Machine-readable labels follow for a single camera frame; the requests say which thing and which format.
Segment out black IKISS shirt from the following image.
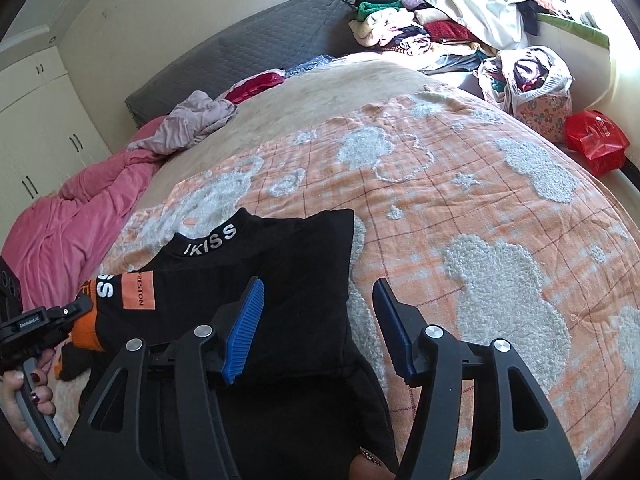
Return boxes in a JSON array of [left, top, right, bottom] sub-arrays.
[[62, 209, 398, 479]]

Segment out plastic bag of clothes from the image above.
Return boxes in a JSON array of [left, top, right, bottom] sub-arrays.
[[477, 46, 574, 144]]

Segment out pile of mixed clothes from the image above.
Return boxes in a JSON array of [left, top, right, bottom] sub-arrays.
[[348, 0, 498, 75]]

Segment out left hand painted nails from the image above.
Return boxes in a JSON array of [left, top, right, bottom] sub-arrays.
[[1, 349, 56, 454]]

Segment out pink duvet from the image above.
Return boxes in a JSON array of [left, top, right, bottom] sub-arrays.
[[1, 148, 165, 311]]

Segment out orange white tufted blanket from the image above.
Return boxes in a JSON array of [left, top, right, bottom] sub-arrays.
[[102, 86, 639, 476]]

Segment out cream wardrobe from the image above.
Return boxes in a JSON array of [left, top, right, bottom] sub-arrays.
[[0, 47, 111, 236]]

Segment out mauve crumpled garment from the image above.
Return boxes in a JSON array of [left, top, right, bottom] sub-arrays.
[[127, 90, 236, 155]]

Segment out beige bed sheet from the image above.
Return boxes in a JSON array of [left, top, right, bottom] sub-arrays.
[[134, 52, 482, 212]]

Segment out blue patterned fabric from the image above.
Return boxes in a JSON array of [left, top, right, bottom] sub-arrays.
[[284, 54, 335, 78]]

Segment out red plastic bag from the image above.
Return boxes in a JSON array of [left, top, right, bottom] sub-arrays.
[[564, 110, 630, 177]]

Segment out grey quilted headboard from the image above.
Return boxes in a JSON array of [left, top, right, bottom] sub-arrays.
[[125, 0, 359, 127]]

